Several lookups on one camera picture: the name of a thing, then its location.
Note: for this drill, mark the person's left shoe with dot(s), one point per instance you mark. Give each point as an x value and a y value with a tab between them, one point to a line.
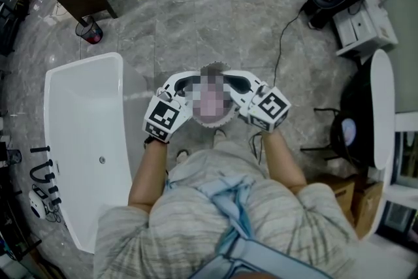
183	155

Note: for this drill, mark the white drawer cabinet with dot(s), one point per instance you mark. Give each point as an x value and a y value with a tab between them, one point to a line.
362	29

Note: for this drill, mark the white rectangular bathtub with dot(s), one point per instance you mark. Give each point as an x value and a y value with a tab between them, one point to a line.
81	108

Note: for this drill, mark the black faucet knob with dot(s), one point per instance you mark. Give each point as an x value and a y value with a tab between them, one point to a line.
55	188
57	201

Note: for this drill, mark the person's shoe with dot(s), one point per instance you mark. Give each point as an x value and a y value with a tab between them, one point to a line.
183	155
219	134

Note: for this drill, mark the person's right forearm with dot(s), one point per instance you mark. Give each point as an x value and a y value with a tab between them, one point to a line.
284	163

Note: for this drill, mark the black and white oval bathtub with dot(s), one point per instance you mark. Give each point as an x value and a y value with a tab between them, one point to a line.
383	101

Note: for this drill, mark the light blue chest harness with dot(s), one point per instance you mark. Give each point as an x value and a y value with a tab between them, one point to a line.
261	255

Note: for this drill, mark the white round device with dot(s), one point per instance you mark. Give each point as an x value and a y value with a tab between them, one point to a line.
37	202

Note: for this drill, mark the black round stool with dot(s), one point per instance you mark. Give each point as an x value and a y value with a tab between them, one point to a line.
336	137

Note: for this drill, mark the person's striped grey shirt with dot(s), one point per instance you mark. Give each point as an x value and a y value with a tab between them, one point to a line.
183	232

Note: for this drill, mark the striped laundry basket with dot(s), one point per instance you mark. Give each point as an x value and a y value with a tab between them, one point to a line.
214	125

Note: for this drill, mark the black hand shower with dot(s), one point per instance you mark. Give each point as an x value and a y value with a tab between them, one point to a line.
40	149

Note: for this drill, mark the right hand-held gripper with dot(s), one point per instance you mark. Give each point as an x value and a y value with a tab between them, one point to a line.
269	108

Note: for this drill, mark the person's right shoe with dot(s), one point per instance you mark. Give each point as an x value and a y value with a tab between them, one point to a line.
219	134

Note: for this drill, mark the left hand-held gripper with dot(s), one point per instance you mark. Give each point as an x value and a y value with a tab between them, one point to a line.
163	117

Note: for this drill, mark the pink cloth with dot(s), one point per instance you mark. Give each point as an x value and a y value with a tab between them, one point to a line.
212	104

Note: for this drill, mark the white framed glass door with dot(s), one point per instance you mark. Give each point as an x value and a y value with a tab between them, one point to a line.
408	153

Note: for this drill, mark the black mesh waste bin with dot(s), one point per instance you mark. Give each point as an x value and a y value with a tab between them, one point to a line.
13	157
85	30

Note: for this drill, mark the black gooseneck faucet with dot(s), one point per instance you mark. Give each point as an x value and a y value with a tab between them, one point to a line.
32	173

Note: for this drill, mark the person's left forearm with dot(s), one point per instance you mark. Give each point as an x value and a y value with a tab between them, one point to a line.
147	176

